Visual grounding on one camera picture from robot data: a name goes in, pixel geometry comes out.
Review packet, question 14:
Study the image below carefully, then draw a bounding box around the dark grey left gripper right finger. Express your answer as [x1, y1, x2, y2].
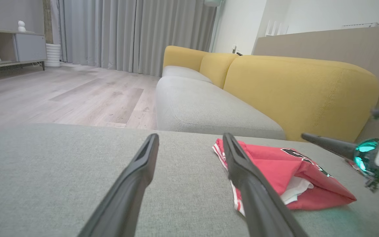
[222, 133, 309, 237]

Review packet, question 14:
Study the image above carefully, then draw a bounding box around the yellow sofa backrest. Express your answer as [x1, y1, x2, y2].
[163, 45, 379, 143]

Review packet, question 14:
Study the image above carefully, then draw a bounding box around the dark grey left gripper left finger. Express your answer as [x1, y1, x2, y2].
[78, 133, 160, 237]

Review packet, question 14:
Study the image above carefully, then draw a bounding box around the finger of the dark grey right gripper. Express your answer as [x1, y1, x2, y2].
[301, 133, 358, 161]

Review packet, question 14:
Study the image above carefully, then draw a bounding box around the long grey sofa seat cushion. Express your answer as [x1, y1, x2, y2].
[156, 76, 286, 140]

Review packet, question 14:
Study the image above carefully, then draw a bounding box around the grey pleated curtain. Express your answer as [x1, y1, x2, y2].
[51, 0, 217, 77]

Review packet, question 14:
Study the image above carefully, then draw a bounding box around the red white striped jersey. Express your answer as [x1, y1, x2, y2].
[212, 138, 357, 217]

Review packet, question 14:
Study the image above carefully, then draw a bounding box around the white ribbed plant pot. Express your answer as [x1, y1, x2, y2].
[46, 43, 61, 68]

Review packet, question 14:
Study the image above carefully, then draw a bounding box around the white router with antennas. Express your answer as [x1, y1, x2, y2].
[265, 20, 289, 37]

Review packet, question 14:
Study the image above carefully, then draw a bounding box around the wide grey sofa chaise seat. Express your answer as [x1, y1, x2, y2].
[0, 123, 379, 237]

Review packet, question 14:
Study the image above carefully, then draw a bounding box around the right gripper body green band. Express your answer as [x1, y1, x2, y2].
[353, 138, 379, 193]

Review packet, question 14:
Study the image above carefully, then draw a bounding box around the low wooden grey cabinet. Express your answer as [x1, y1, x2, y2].
[0, 28, 47, 71]

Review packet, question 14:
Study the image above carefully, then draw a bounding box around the flat white device on ledge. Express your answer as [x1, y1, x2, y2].
[342, 22, 379, 29]

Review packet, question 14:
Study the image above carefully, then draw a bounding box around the small grey sofa seat cushion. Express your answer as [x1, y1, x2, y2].
[162, 66, 212, 83]

